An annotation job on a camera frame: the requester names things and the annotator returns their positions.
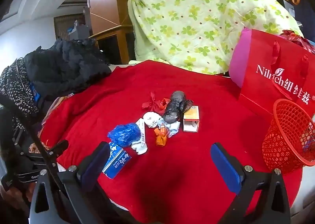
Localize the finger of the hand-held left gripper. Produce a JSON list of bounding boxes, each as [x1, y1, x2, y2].
[[45, 139, 69, 159]]

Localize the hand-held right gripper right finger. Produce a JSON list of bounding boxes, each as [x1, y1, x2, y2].
[[210, 143, 292, 224]]

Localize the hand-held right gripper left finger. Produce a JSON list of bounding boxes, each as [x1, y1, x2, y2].
[[30, 141, 138, 224]]

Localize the blue white carton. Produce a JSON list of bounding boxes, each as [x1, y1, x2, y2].
[[102, 141, 132, 179]]

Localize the blue plastic bag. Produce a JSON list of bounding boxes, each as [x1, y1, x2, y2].
[[107, 123, 141, 148]]

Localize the red mesh plastic basket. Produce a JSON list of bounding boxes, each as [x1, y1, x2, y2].
[[261, 98, 315, 174]]

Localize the white barcode box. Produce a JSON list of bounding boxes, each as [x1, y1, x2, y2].
[[136, 119, 148, 151]]

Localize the orange white small box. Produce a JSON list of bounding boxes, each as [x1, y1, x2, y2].
[[183, 105, 200, 133]]

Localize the orange wrapper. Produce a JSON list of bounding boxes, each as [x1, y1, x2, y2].
[[154, 127, 169, 147]]

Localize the white paper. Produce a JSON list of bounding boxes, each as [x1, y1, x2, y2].
[[143, 111, 161, 128]]

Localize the black plastic bag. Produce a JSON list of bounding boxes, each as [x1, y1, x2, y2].
[[162, 90, 194, 124]]

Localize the red ribbon bow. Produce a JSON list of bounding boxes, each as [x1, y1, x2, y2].
[[142, 92, 163, 112]]

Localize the red plastic bag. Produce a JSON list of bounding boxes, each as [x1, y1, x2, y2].
[[279, 29, 315, 53], [159, 98, 171, 112]]

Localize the red blanket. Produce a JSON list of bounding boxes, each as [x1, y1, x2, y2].
[[39, 60, 303, 217]]

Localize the black white dotted cloth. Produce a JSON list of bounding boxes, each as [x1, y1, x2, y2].
[[0, 59, 40, 126]]

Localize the black quilted jacket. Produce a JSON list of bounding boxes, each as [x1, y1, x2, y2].
[[23, 38, 112, 96]]

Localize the pink cushion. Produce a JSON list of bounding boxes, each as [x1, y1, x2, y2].
[[229, 28, 253, 89]]

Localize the red paper gift bag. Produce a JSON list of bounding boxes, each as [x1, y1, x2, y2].
[[240, 28, 315, 118]]

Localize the grey cabinet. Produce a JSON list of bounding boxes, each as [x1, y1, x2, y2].
[[68, 7, 90, 41]]

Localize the wooden handrail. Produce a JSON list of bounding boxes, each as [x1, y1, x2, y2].
[[89, 25, 133, 40]]

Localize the red plastic bag in gift bag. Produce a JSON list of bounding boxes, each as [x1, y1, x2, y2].
[[279, 29, 315, 53]]

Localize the wooden pillar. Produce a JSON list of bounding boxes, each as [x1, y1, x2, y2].
[[89, 0, 134, 64]]

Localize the green clover print quilt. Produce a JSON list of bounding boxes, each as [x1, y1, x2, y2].
[[127, 0, 304, 75]]

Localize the black cable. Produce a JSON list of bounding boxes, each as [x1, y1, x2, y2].
[[0, 93, 74, 215]]

